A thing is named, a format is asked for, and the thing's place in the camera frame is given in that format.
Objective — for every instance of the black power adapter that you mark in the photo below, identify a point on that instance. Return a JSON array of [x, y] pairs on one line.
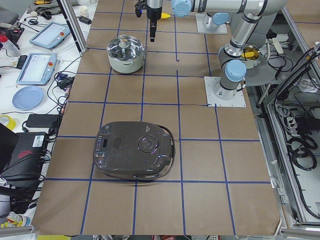
[[41, 120]]

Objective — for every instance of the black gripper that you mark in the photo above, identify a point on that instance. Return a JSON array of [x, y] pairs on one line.
[[154, 13]]

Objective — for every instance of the blue teach pendant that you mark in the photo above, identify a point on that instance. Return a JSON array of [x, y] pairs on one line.
[[37, 69], [51, 36]]

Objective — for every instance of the yellow tape roll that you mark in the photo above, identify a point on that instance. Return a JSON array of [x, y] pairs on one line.
[[7, 121]]

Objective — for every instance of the upper blue teach pendant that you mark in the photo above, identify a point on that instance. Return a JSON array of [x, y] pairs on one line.
[[51, 36]]

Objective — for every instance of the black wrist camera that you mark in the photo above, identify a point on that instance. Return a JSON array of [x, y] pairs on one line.
[[139, 7]]

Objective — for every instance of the white spray bottle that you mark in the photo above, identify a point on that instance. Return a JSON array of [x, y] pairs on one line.
[[11, 49]]

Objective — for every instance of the lower blue teach pendant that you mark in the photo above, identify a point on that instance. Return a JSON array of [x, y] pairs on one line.
[[37, 69]]

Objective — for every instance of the grey chair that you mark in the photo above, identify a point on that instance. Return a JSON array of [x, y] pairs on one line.
[[262, 73]]

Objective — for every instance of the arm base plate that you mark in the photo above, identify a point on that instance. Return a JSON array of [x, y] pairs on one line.
[[200, 27], [217, 96]]

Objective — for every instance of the black rice cooker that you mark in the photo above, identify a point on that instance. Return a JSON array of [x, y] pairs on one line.
[[134, 150]]

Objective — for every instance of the pale green electric pot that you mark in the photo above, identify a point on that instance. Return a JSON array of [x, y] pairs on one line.
[[128, 67]]

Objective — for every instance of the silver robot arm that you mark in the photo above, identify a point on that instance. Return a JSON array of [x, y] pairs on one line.
[[215, 22], [233, 69]]

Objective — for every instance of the aluminium frame post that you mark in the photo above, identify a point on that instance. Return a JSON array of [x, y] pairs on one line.
[[73, 24]]

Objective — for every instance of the glass pot lid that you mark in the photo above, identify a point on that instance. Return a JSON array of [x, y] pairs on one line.
[[125, 47]]

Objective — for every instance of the black smartphone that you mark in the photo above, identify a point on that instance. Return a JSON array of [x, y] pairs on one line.
[[21, 61]]

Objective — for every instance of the white paper cup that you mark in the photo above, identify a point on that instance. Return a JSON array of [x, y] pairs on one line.
[[84, 11]]

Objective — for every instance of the steel bowl with yellow items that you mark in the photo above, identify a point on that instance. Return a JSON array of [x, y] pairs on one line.
[[251, 56]]

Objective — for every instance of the light blue plate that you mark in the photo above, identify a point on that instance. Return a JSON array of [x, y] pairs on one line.
[[28, 98]]

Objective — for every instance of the yellow toy corn cob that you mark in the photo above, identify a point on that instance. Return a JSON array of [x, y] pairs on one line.
[[165, 16]]

